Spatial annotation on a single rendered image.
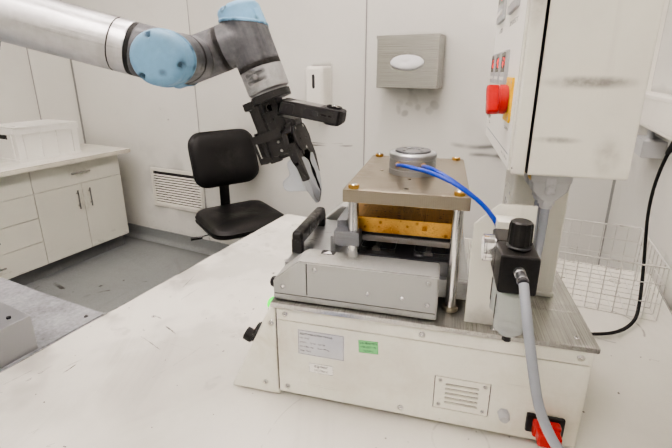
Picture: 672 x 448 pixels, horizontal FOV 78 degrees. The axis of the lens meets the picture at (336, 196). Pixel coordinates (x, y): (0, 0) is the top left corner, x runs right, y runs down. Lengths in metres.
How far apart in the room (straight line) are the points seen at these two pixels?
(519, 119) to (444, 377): 0.38
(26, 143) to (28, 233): 0.55
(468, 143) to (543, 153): 1.63
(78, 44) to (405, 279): 0.55
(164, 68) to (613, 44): 0.54
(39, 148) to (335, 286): 2.74
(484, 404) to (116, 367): 0.64
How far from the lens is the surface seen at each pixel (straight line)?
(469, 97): 2.16
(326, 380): 0.73
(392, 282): 0.61
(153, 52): 0.63
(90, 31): 0.68
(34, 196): 3.11
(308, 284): 0.65
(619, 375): 0.96
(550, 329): 0.67
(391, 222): 0.64
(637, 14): 0.57
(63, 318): 1.13
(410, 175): 0.68
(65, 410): 0.87
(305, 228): 0.74
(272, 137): 0.73
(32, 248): 3.17
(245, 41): 0.74
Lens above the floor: 1.27
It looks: 17 degrees down
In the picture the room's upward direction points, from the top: straight up
